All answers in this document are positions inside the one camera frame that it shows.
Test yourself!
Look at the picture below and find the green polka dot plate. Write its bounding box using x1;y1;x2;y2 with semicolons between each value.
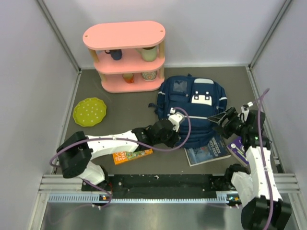
72;97;107;127

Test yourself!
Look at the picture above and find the patterned ceramic bowl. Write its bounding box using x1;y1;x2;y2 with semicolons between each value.
141;70;158;81

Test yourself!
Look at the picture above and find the pale green mug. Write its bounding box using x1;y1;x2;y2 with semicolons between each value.
136;46;158;62

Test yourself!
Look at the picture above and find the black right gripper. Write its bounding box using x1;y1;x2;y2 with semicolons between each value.
207;106;248;138

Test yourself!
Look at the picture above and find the grey slotted cable duct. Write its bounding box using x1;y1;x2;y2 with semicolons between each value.
48;191;243;204

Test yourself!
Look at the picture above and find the pink three-tier wooden shelf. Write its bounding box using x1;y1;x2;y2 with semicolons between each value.
83;21;166;93

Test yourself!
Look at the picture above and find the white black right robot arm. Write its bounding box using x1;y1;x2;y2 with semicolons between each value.
208;105;292;230

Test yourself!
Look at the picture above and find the purple card box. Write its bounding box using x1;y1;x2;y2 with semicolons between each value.
227;137;249;167

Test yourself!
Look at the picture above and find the navy blue student backpack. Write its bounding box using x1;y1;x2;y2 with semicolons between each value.
148;74;228;149

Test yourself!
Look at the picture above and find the blue Nineteen Eighty-Four paperback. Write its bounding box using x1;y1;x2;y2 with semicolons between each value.
184;134;231;167

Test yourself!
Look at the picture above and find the dark blue mug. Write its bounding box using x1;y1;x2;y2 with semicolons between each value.
105;49;122;61

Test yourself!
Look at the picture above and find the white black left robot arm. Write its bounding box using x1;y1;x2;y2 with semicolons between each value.
57;119;180;190

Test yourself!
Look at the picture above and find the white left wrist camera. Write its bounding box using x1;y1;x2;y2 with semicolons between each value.
167;107;185;132

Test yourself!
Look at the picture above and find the orange cup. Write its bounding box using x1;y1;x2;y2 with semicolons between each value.
122;73;134;83

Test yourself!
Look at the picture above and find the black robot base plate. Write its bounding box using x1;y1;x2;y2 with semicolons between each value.
81;174;243;199

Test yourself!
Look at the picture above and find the orange treehouse children's book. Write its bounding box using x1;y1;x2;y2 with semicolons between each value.
112;149;153;165

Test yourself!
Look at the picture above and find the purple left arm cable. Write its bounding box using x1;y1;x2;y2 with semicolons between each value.
49;107;192;208

